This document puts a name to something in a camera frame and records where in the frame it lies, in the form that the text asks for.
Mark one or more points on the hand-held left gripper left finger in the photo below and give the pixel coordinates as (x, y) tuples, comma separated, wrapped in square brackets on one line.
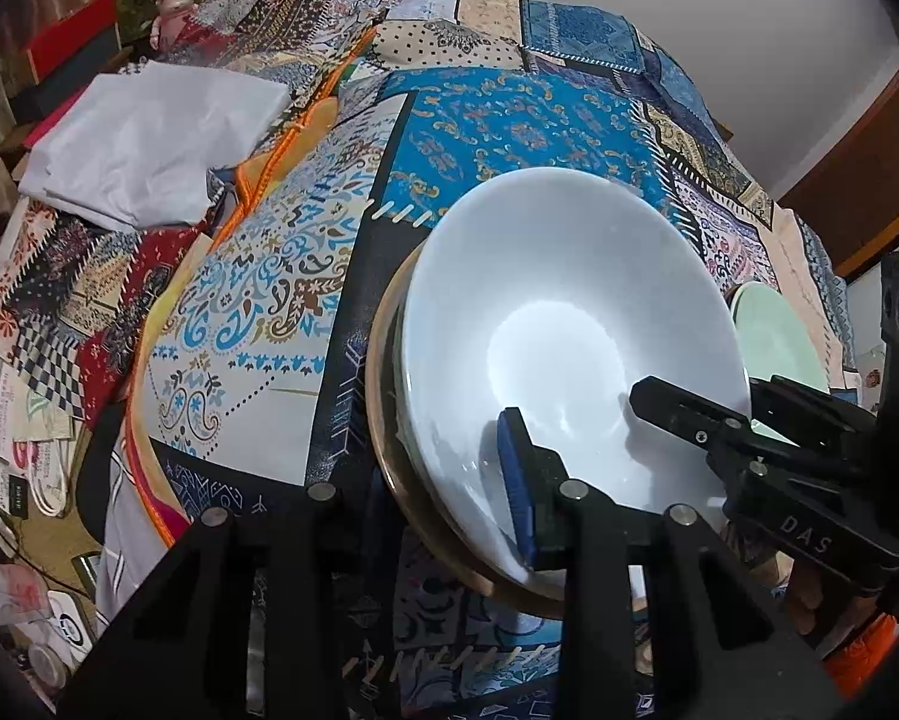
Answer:
[(314, 532)]

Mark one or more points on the pink bowl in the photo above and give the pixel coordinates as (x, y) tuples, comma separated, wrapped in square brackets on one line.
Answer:
[(412, 499)]

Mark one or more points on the white bowl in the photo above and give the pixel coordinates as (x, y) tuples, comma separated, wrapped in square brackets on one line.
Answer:
[(569, 300)]

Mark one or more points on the green plate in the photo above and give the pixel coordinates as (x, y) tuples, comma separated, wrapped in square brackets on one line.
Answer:
[(775, 337)]

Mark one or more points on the red box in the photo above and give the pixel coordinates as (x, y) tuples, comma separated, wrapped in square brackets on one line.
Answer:
[(74, 34)]

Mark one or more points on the white folded cloth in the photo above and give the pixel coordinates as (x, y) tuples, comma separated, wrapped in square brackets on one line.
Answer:
[(149, 135)]

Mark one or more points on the patchwork printed blanket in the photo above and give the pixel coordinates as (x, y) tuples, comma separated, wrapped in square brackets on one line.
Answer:
[(494, 112)]

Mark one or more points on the pink bunny toy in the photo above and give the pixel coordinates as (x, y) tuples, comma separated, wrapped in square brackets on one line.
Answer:
[(173, 0)]

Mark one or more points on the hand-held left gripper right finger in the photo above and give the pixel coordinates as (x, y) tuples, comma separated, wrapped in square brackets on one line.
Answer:
[(517, 480)]

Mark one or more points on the person's right hand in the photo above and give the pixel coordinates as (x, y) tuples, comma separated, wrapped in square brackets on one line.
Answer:
[(813, 604)]

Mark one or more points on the clear plastic bag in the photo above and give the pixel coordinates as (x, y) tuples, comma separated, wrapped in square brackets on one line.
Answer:
[(7, 592)]

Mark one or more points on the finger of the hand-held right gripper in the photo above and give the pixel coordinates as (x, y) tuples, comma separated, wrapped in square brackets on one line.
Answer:
[(681, 412), (801, 401)]

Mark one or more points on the white printed paper bag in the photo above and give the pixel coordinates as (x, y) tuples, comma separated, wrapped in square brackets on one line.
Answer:
[(33, 435)]

